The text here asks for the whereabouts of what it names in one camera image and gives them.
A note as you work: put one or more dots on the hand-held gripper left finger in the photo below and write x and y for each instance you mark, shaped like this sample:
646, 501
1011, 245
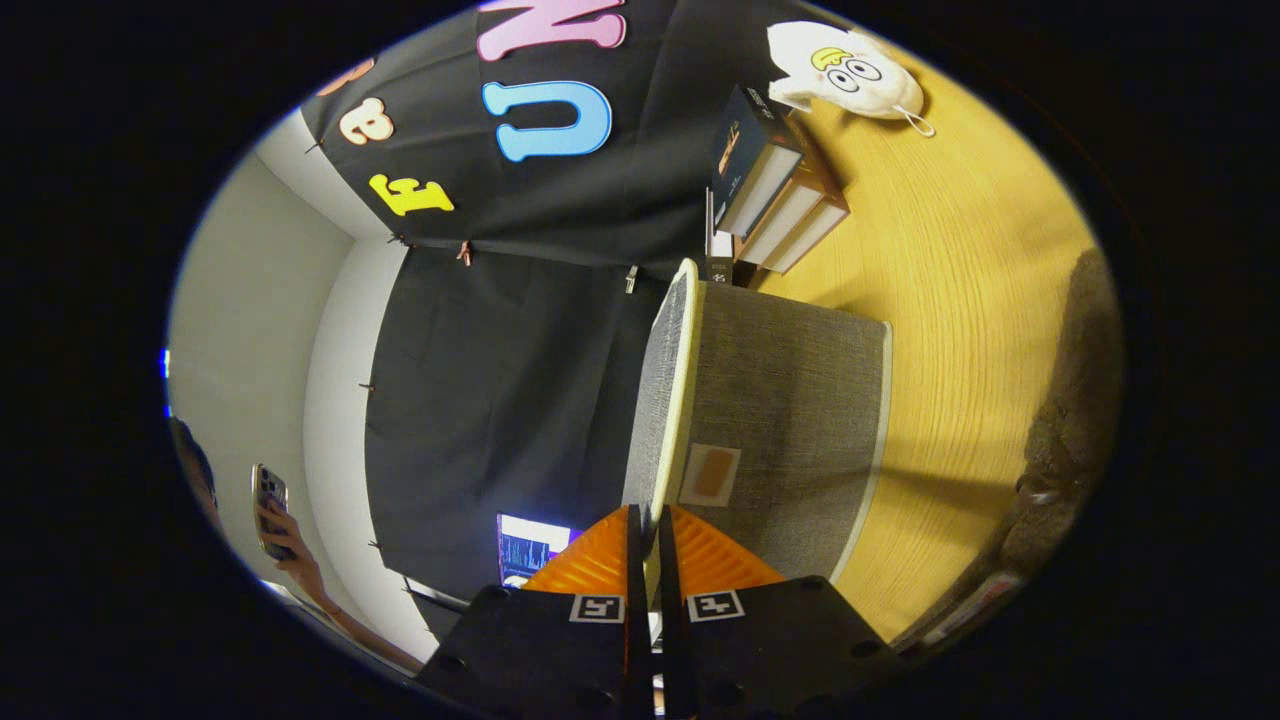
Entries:
560, 660

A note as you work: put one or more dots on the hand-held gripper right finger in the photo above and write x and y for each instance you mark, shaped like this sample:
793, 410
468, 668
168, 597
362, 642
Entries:
760, 650

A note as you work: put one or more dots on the grey fabric storage box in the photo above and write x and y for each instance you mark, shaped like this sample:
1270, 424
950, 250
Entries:
790, 400

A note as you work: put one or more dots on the white flat picture box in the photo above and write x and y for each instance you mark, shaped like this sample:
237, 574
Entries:
718, 270

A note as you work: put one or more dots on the lit monitor screen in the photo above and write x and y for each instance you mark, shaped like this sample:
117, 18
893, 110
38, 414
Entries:
530, 550

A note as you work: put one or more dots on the smartphone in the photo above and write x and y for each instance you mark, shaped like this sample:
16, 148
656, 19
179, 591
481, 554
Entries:
270, 500

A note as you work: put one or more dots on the silver cloth clip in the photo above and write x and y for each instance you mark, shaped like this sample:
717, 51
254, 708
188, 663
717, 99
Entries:
631, 279

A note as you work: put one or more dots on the brown book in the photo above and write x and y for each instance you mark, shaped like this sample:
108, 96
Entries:
815, 235
785, 220

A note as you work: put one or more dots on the copper cloth clip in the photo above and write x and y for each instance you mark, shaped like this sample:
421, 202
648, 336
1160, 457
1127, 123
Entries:
464, 252

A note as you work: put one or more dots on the dark blue book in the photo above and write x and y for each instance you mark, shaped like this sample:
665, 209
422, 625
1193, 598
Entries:
740, 140

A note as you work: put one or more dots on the white ghost plush toy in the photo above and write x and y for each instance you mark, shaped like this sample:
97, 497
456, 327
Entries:
850, 75

